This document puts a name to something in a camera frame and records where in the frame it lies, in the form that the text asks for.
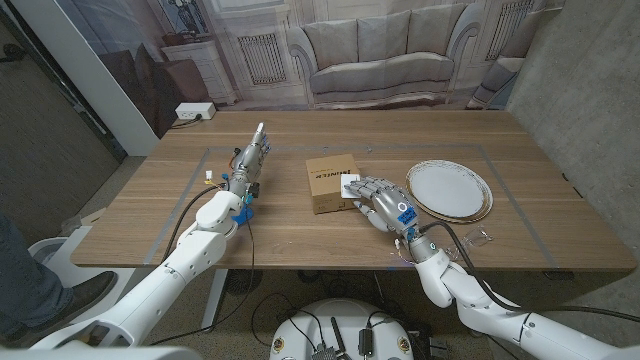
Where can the brown cardboard box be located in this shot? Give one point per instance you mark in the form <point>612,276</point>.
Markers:
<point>325,190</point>

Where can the printed living room backdrop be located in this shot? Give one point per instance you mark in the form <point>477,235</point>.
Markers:
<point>380,50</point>

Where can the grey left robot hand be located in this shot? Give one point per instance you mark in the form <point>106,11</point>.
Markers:
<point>248,162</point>

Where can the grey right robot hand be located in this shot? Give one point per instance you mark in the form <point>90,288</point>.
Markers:
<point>395,210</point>

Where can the dark shoe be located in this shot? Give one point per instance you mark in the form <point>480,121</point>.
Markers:
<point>90,290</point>

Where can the person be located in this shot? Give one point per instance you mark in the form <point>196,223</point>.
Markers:
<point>25,285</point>

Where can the white power strip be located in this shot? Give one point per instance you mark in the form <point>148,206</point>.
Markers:
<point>195,110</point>

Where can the black floor fan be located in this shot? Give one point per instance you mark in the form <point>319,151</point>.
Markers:
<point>243,281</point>

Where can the white card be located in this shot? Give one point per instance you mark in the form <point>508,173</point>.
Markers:
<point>348,178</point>

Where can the gold-rimmed white paper plate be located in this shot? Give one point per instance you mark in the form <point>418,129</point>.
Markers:
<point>450,187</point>

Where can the clear plastic piece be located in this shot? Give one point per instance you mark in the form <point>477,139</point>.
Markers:
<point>477,237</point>

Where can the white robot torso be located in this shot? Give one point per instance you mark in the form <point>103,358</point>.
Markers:
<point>340,325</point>

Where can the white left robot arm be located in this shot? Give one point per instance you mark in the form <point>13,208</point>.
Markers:
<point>160,285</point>

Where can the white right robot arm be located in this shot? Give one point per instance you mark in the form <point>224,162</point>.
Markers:
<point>480,305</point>

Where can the black adapter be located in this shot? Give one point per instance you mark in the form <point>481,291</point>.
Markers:
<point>365,342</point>

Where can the black antenna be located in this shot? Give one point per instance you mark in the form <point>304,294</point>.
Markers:
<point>338,337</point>

